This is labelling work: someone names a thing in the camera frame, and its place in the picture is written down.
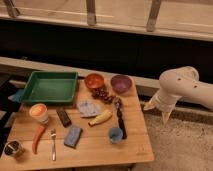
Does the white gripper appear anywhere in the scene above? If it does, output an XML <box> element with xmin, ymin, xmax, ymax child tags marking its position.
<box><xmin>143</xmin><ymin>89</ymin><xmax>180</xmax><ymax>124</ymax></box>

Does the dark brown eraser block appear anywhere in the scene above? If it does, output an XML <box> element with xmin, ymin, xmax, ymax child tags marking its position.
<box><xmin>56</xmin><ymin>108</ymin><xmax>72</xmax><ymax>127</ymax></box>

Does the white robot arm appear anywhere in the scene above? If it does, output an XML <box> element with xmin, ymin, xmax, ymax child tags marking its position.
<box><xmin>144</xmin><ymin>66</ymin><xmax>213</xmax><ymax>123</ymax></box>

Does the green plastic tray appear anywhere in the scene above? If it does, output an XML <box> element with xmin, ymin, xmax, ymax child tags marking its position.
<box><xmin>21</xmin><ymin>71</ymin><xmax>78</xmax><ymax>105</ymax></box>

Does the purple bowl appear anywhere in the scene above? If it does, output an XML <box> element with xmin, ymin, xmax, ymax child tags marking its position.
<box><xmin>110</xmin><ymin>75</ymin><xmax>132</xmax><ymax>94</ymax></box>

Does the small blue cup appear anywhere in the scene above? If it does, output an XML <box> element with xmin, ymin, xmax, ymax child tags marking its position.
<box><xmin>108</xmin><ymin>127</ymin><xmax>123</xmax><ymax>144</ymax></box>

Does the yellow toy banana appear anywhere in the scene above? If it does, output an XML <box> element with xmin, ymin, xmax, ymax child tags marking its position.
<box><xmin>88</xmin><ymin>110</ymin><xmax>112</xmax><ymax>126</ymax></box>

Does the bunch of dark grapes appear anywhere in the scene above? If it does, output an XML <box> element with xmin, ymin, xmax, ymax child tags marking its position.
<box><xmin>92</xmin><ymin>88</ymin><xmax>115</xmax><ymax>104</ymax></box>

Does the orange bowl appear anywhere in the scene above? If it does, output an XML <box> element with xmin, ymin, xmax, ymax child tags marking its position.
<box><xmin>84</xmin><ymin>73</ymin><xmax>104</xmax><ymax>89</ymax></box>

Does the crumpled blue cloth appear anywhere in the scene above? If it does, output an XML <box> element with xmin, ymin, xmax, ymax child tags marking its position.
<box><xmin>77</xmin><ymin>100</ymin><xmax>102</xmax><ymax>118</ymax></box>

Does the blue sponge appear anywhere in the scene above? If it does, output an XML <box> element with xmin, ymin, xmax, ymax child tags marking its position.
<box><xmin>64</xmin><ymin>125</ymin><xmax>83</xmax><ymax>148</ymax></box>

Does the silver fork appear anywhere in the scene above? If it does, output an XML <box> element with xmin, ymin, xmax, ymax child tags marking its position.
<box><xmin>51</xmin><ymin>129</ymin><xmax>56</xmax><ymax>161</ymax></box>

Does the orange paper cup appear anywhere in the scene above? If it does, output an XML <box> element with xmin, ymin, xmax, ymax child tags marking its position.
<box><xmin>29</xmin><ymin>103</ymin><xmax>49</xmax><ymax>124</ymax></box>

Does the orange toy carrot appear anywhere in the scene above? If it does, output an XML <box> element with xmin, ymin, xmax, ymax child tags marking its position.
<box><xmin>32</xmin><ymin>125</ymin><xmax>46</xmax><ymax>154</ymax></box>

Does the blue cloth at table edge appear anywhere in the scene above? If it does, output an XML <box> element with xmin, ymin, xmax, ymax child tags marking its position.
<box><xmin>8</xmin><ymin>89</ymin><xmax>23</xmax><ymax>102</ymax></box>

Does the small metal can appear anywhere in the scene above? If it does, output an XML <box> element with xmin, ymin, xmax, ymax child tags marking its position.
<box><xmin>4</xmin><ymin>140</ymin><xmax>23</xmax><ymax>158</ymax></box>

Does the black handled brush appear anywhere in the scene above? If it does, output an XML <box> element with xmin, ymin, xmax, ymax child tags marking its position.
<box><xmin>114</xmin><ymin>97</ymin><xmax>127</xmax><ymax>139</ymax></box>

